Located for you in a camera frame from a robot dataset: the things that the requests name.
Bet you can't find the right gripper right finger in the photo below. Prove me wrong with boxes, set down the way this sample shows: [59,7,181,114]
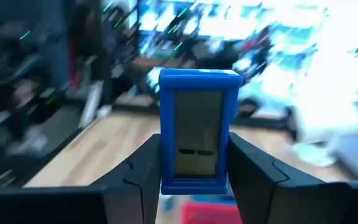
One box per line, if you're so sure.
[228,132,358,224]

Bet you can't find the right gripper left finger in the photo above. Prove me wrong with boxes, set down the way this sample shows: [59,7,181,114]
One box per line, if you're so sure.
[0,134,162,224]

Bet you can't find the red plastic basket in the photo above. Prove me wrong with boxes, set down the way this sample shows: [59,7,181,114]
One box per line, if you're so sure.
[180,201,244,224]

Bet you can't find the blue digital clock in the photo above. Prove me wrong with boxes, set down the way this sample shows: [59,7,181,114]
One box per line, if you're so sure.
[158,67,244,195]

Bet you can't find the black aluminium table frame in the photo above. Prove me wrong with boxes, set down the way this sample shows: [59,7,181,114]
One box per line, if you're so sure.
[0,99,295,187]

